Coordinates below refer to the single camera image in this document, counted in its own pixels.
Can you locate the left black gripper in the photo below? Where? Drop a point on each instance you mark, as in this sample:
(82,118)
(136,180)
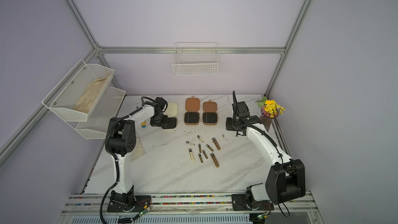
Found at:
(165,122)

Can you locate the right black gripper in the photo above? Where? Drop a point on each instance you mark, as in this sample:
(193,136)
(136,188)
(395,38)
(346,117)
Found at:
(238,109)

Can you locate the cream nail clipper case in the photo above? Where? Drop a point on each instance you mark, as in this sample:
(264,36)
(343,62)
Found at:
(171,113)

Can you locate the large cream nail clipper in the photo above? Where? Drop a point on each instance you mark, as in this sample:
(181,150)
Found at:
(192,158)

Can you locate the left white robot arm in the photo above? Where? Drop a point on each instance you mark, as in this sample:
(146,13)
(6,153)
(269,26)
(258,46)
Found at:
(121,140)

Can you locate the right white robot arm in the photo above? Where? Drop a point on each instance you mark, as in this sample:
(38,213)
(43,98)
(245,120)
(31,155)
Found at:
(285,179)

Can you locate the large brown nail clipper upper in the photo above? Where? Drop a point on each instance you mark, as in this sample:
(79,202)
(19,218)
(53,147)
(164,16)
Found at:
(216,143)

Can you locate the large brown nail clipper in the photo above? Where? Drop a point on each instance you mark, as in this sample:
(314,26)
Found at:
(215,160)
(216,143)

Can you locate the large brown nail clipper lower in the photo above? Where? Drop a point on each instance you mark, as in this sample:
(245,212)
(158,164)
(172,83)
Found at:
(215,160)

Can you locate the dark glass vase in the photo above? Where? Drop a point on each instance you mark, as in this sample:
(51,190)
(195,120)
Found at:
(266,121)

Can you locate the yellow flower bouquet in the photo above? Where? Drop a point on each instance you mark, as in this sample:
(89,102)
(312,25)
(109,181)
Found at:
(270,108)

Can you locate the brown case right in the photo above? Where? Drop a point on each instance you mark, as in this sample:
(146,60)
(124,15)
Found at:
(210,116)

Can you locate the brown case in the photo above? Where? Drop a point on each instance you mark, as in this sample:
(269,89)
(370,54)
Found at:
(192,106)
(210,116)

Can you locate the brown case left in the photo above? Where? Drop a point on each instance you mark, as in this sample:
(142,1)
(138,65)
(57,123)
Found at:
(192,106)

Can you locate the white mesh lower shelf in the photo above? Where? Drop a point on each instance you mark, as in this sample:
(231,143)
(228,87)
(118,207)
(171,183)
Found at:
(95,128)

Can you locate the white mesh shelf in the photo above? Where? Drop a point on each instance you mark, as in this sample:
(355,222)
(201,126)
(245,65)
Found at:
(66,93)
(95,128)

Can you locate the beige cloth glove in shelf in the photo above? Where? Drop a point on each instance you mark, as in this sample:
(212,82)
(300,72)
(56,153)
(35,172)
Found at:
(86,101)

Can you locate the white mesh upper shelf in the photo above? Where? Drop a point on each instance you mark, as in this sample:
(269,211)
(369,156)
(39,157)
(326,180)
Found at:
(66,93)

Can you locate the white wire wall basket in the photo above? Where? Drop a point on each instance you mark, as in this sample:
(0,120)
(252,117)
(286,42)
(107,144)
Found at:
(187,64)

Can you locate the aluminium frame rail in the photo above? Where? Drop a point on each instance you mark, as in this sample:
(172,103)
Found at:
(172,50)

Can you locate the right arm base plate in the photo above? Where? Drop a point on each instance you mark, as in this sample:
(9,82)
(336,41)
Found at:
(240,202)

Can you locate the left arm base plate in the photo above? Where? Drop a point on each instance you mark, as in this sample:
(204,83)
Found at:
(133,204)

